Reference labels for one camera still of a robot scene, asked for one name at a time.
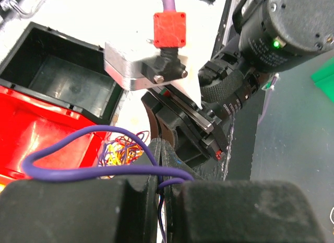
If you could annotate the black plastic bin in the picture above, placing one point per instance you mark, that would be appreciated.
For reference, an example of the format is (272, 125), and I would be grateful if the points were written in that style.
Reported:
(61, 70)

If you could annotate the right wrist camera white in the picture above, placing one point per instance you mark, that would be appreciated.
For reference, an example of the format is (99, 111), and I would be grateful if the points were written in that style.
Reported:
(134, 67)

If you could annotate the red plastic bin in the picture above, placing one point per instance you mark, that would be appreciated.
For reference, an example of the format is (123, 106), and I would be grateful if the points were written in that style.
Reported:
(29, 125)

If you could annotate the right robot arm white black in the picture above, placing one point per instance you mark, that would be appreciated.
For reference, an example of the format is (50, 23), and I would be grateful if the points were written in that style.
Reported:
(276, 36)

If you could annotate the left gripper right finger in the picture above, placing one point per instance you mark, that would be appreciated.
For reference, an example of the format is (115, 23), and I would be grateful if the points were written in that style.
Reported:
(235, 211)

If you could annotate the black poker chip case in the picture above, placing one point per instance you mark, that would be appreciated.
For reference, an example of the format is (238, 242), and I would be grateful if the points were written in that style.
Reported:
(14, 6)

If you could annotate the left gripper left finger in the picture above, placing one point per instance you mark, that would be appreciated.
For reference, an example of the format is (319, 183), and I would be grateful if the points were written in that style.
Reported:
(120, 209)

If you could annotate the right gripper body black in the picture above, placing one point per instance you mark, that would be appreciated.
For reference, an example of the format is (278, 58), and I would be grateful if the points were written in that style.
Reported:
(195, 133)

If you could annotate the floral patterned table mat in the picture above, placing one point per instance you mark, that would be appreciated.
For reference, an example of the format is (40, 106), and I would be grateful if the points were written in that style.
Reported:
(128, 21)

